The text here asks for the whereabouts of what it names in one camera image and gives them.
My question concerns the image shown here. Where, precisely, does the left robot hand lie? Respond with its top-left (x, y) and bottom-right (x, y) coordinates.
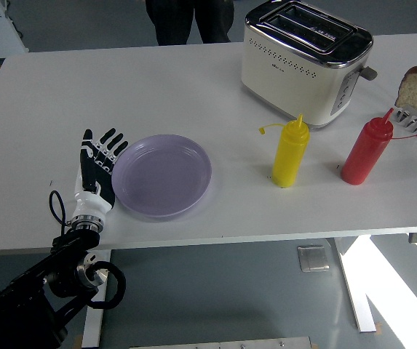
top-left (73, 127), bottom-right (130, 222)

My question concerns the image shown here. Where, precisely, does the purple plastic plate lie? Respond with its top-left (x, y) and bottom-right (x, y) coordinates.
top-left (111, 134), bottom-right (213, 218)

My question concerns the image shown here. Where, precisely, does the cream two-slot toaster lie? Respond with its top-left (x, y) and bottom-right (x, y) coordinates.
top-left (239, 0), bottom-right (378, 130)

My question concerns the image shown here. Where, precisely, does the silver metal toast rack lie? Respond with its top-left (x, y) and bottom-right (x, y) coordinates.
top-left (393, 105), bottom-right (417, 145)

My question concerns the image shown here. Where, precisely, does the red squeeze bottle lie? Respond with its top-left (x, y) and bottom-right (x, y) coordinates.
top-left (340, 107), bottom-right (417, 185)

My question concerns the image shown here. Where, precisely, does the white table leg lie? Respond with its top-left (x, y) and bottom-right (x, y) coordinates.
top-left (330, 236), bottom-right (378, 332)
top-left (79, 249), bottom-right (111, 348)

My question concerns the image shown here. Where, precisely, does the yellow squeeze bottle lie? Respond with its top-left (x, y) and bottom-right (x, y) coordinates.
top-left (258, 113), bottom-right (310, 188)

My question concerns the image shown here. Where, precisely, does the person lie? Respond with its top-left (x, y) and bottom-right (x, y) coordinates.
top-left (145, 0), bottom-right (235, 47)

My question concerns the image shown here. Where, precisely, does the metal floor socket cover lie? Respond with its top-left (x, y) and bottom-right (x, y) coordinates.
top-left (295, 244), bottom-right (331, 273)

